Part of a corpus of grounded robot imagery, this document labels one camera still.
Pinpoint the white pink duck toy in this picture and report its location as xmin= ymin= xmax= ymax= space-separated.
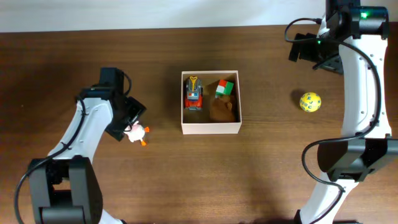
xmin=124 ymin=121 xmax=150 ymax=146

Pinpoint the yellow ball with blue letters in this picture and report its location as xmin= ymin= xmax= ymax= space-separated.
xmin=300 ymin=92 xmax=322 ymax=113

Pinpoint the red grey toy fire truck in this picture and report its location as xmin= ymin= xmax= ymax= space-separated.
xmin=184 ymin=76 xmax=203 ymax=110

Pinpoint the brown plush toy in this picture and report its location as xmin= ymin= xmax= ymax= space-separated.
xmin=210 ymin=95 xmax=236 ymax=123

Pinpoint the colourful two-by-two puzzle cube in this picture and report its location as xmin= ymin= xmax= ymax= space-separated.
xmin=215 ymin=80 xmax=234 ymax=97

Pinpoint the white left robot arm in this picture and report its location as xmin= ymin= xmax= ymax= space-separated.
xmin=25 ymin=67 xmax=146 ymax=223

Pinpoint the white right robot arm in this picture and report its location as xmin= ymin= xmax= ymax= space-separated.
xmin=289 ymin=1 xmax=397 ymax=223

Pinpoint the pink open cardboard box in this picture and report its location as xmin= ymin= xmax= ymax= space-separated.
xmin=180 ymin=70 xmax=243 ymax=134

